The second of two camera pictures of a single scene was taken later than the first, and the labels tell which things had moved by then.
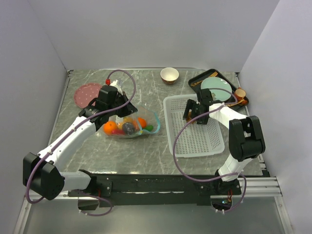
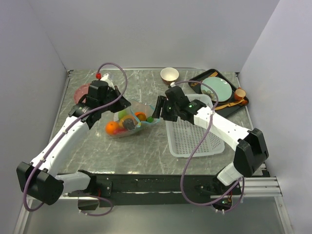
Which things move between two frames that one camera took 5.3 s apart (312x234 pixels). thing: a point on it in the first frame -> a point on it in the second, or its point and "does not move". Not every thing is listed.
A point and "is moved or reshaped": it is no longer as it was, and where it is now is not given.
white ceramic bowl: x=169 y=75 does not move
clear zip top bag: x=145 y=121 is moved or reshaped
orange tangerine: x=143 y=122 -> x=141 y=116
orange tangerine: x=108 y=126 does not move
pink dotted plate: x=85 y=94 does not move
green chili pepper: x=148 y=127 -> x=150 y=119
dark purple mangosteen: x=127 y=128 is moved or reshaped
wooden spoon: x=236 y=104 does not move
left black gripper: x=129 y=109 -> x=122 y=103
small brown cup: x=240 y=94 does not move
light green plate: x=217 y=94 does not move
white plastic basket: x=195 y=140 does not move
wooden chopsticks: x=213 y=75 does not move
